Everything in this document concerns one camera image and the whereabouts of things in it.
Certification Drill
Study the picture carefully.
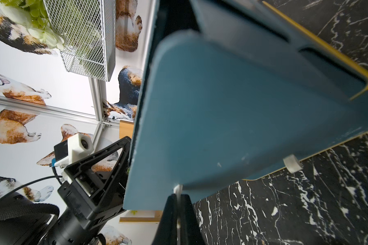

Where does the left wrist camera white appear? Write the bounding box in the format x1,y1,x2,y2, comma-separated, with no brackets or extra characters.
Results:
50,133,94,168

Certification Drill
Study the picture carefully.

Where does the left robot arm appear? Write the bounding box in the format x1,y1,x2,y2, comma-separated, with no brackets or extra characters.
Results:
0,135,131,245

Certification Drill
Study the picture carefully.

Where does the teal drawer cabinet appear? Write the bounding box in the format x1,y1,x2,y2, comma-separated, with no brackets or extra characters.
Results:
124,1,368,210

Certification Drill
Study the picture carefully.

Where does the green white artificial plant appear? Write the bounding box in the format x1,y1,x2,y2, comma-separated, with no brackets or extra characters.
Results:
0,1,64,50

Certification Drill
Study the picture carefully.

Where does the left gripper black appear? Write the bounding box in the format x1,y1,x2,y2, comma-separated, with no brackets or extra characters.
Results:
58,136,131,230

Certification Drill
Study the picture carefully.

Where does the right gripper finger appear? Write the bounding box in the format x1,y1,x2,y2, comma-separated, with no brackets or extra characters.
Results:
152,194,205,245

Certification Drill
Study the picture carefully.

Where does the white wire basket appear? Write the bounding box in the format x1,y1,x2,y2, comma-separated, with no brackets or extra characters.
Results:
44,0,116,82

